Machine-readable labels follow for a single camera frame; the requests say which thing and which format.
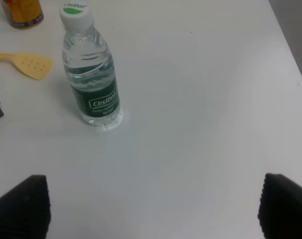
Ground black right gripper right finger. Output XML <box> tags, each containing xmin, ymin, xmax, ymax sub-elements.
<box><xmin>258</xmin><ymin>173</ymin><xmax>302</xmax><ymax>239</ymax></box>

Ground clear green-label water bottle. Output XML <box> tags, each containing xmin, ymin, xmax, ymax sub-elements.
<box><xmin>59</xmin><ymin>0</ymin><xmax>122</xmax><ymax>129</ymax></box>

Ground orange-handled beige slotted spatula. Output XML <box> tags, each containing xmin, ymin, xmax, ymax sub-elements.
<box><xmin>0</xmin><ymin>53</ymin><xmax>53</xmax><ymax>80</ymax></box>

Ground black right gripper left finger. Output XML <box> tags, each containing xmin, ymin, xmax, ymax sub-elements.
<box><xmin>0</xmin><ymin>175</ymin><xmax>51</xmax><ymax>239</ymax></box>

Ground gold energy drink can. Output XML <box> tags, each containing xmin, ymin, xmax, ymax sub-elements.
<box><xmin>0</xmin><ymin>0</ymin><xmax>44</xmax><ymax>29</ymax></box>

